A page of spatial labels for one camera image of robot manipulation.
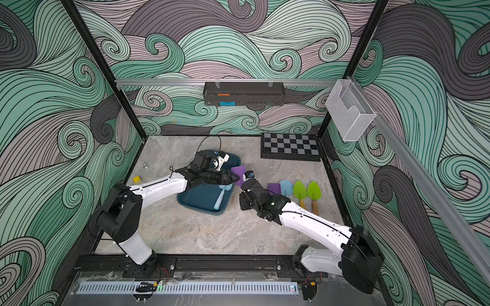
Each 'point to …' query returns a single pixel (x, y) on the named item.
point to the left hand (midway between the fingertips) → (236, 177)
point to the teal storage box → (205, 197)
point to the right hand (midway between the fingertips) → (245, 195)
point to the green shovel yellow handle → (299, 191)
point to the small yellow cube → (137, 180)
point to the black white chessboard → (304, 147)
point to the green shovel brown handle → (314, 192)
